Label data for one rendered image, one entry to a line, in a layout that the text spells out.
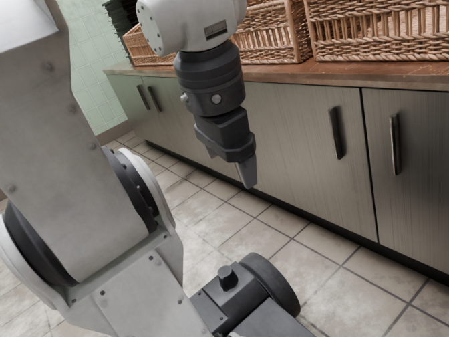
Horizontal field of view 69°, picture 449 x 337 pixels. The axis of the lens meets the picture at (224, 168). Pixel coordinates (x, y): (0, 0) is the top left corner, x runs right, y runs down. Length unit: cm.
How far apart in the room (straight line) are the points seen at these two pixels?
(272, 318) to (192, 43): 60
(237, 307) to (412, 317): 43
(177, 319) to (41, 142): 30
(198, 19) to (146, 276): 34
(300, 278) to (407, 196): 42
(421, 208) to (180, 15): 64
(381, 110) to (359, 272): 51
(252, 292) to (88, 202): 51
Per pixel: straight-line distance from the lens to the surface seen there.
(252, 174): 51
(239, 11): 43
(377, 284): 104
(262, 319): 80
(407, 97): 70
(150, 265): 50
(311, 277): 106
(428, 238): 88
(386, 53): 75
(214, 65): 42
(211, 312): 83
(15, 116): 36
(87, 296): 50
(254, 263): 87
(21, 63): 35
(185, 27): 40
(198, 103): 44
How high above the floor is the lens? 82
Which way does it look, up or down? 29 degrees down
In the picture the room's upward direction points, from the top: 21 degrees counter-clockwise
